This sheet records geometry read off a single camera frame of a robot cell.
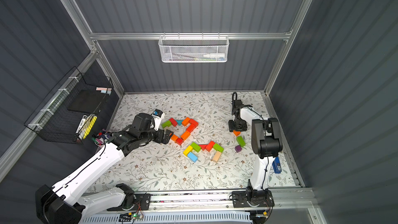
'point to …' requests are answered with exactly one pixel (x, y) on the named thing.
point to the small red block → (179, 141)
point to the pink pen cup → (99, 139)
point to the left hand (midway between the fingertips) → (164, 130)
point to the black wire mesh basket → (68, 113)
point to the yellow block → (187, 150)
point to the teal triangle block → (179, 122)
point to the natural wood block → (217, 155)
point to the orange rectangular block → (185, 122)
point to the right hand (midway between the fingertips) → (238, 129)
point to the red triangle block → (203, 146)
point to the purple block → (238, 149)
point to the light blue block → (192, 157)
